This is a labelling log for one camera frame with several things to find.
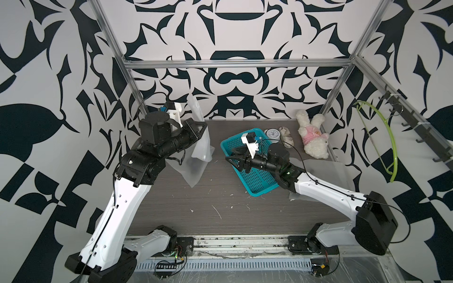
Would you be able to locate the teal plastic basket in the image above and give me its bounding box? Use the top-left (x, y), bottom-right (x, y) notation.
top-left (220, 128), bottom-right (284, 198)

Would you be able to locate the translucent zip-top bag bottom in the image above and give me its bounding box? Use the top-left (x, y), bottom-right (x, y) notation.
top-left (166, 94), bottom-right (215, 187)

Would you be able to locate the small white round clock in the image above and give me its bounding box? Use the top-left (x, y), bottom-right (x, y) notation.
top-left (264, 129), bottom-right (281, 143)

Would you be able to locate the green plastic hanger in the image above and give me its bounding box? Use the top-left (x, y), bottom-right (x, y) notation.
top-left (353, 100), bottom-right (399, 183)

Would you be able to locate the black wall hook rack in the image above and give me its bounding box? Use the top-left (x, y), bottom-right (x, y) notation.
top-left (380, 86), bottom-right (453, 171)

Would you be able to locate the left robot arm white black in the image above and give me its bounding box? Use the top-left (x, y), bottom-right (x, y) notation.
top-left (65, 111), bottom-right (208, 283)

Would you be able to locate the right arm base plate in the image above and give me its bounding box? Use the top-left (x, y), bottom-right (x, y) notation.
top-left (287, 235), bottom-right (339, 255)

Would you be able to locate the aluminium frame rail front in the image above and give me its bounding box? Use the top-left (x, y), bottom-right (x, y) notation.
top-left (90, 232), bottom-right (394, 262)

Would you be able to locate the translucent zip-top bag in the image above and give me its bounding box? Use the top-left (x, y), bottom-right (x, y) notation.
top-left (166, 94), bottom-right (215, 187)
top-left (289, 158), bottom-right (355, 202)

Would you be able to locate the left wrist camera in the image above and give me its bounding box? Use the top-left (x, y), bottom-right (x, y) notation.
top-left (164, 101), bottom-right (182, 127)

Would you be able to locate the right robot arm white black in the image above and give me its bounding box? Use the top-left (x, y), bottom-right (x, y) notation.
top-left (225, 143), bottom-right (398, 255)

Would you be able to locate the white plush bunny pink shirt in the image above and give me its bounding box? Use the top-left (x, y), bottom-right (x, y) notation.
top-left (296, 110), bottom-right (329, 159)

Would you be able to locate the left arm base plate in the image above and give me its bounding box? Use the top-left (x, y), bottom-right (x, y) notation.
top-left (164, 237), bottom-right (195, 257)

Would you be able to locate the translucent zip-top bag top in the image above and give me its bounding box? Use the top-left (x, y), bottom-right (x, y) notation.
top-left (289, 158), bottom-right (355, 202)

